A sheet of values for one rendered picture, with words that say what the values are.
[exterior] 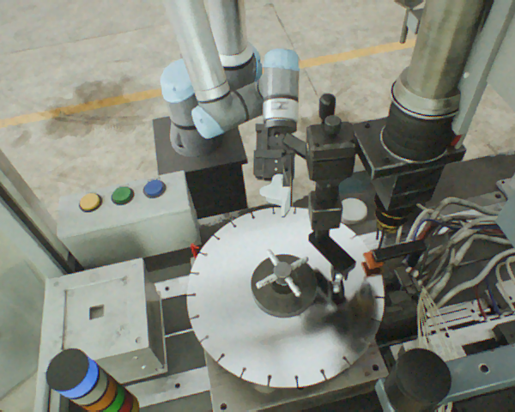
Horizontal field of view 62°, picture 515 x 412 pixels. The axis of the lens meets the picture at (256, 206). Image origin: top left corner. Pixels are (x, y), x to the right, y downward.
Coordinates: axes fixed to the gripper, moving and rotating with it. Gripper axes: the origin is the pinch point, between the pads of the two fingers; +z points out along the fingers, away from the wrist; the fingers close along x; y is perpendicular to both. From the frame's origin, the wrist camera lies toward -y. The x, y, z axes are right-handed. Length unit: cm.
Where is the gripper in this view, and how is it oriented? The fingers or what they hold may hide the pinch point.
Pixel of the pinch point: (288, 219)
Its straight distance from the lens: 88.9
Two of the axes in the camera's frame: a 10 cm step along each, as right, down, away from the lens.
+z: -0.2, 10.0, -0.8
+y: -9.9, -0.1, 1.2
